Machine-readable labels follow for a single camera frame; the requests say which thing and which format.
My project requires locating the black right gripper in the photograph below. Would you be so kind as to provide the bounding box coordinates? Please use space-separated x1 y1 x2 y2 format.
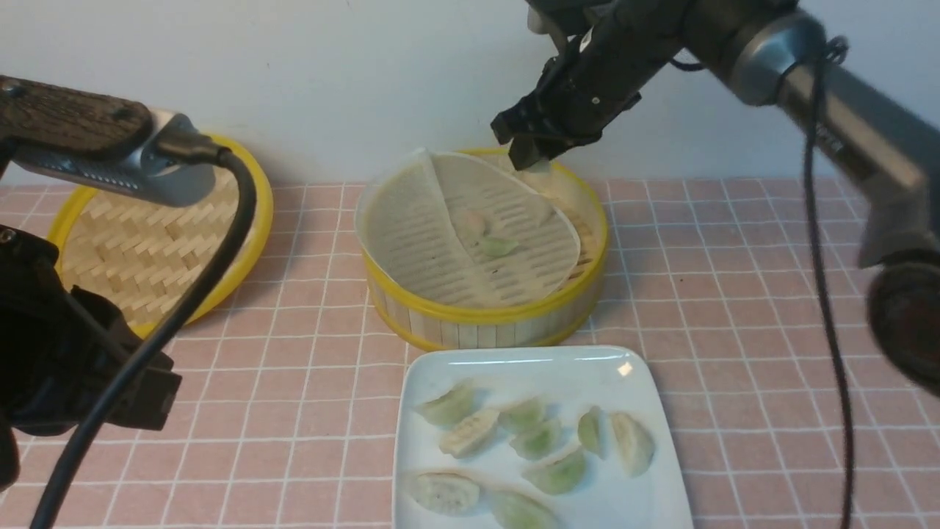
491 21 665 171

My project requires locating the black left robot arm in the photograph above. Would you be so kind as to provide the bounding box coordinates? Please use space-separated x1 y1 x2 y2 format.
1 226 142 489

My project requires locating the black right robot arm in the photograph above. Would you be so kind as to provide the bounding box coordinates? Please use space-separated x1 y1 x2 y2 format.
491 1 939 395

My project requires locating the white square plate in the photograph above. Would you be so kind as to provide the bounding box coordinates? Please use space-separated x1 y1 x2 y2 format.
392 345 694 528

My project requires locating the green dumpling centre plate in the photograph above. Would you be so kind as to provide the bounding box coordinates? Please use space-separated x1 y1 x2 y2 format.
521 445 588 496

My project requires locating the pinkish dumpling in steamer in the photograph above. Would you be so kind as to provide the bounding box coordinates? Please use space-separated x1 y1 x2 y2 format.
454 209 488 240

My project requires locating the white perforated steamer liner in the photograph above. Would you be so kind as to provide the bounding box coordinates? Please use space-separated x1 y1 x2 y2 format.
356 148 581 309

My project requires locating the yellow-rimmed bamboo steamer basket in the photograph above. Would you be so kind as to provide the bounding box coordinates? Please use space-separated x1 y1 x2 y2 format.
355 148 609 351

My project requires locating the small green dumpling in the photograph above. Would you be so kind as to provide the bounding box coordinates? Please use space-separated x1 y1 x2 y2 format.
576 406 604 458

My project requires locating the pale dumpling upper left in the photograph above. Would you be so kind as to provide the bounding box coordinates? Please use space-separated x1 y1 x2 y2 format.
438 409 501 459

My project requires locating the pale dumpling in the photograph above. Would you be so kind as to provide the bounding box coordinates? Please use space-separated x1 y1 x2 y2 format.
438 409 501 459
609 412 656 478
405 472 482 517

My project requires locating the pale dumpling right side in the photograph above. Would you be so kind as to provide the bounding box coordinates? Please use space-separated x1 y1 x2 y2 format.
609 412 656 478

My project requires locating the pale dumpling lower left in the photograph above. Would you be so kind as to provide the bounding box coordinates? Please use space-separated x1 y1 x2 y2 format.
405 472 482 517

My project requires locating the green dumpling bottom edge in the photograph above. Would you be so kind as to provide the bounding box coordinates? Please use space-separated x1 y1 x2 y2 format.
489 489 561 528

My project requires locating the yellow-rimmed bamboo steamer lid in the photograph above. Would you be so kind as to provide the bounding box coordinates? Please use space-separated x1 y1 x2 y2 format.
47 168 239 337

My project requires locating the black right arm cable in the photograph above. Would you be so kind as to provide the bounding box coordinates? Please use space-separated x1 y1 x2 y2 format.
800 37 858 529

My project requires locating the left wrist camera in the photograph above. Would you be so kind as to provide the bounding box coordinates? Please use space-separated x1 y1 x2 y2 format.
1 75 225 208

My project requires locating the black camera cable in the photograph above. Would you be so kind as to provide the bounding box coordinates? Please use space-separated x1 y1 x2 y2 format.
29 143 259 529

